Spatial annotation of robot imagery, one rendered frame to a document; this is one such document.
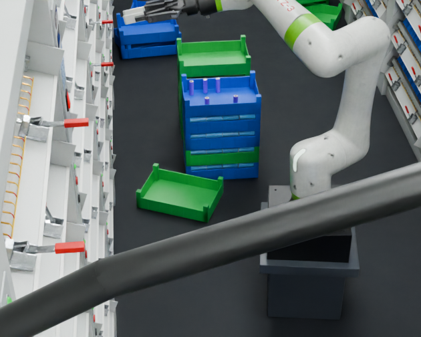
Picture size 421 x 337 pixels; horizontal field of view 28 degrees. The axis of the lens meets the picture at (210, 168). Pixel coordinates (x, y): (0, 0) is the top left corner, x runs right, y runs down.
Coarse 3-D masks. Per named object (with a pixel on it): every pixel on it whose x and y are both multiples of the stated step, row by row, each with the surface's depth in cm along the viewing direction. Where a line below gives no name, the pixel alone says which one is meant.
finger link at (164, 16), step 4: (164, 12) 262; (168, 12) 261; (172, 12) 261; (176, 12) 260; (148, 16) 262; (152, 16) 262; (156, 16) 262; (160, 16) 262; (164, 16) 262; (168, 16) 262; (152, 20) 263; (156, 20) 263; (160, 20) 263; (164, 20) 263
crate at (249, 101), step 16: (208, 80) 342; (224, 80) 343; (240, 80) 344; (192, 96) 340; (208, 96) 340; (224, 96) 340; (240, 96) 340; (256, 96) 326; (192, 112) 328; (208, 112) 328; (224, 112) 329; (240, 112) 330; (256, 112) 330
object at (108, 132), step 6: (108, 132) 314; (108, 138) 316; (108, 144) 314; (108, 150) 311; (108, 156) 308; (108, 162) 301; (108, 168) 302; (108, 174) 300; (108, 180) 297; (108, 186) 294; (108, 198) 289; (108, 204) 286; (108, 210) 280; (108, 216) 281; (108, 222) 279; (108, 228) 277; (108, 234) 274
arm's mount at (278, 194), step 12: (276, 192) 282; (288, 192) 282; (276, 204) 277; (348, 228) 265; (312, 240) 265; (324, 240) 264; (336, 240) 264; (348, 240) 264; (276, 252) 269; (288, 252) 268; (300, 252) 268; (312, 252) 268; (324, 252) 267; (336, 252) 267; (348, 252) 267
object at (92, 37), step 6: (90, 0) 281; (96, 0) 281; (90, 6) 279; (90, 12) 276; (90, 18) 273; (90, 36) 263; (90, 42) 260; (90, 54) 254; (90, 60) 251; (96, 90) 232
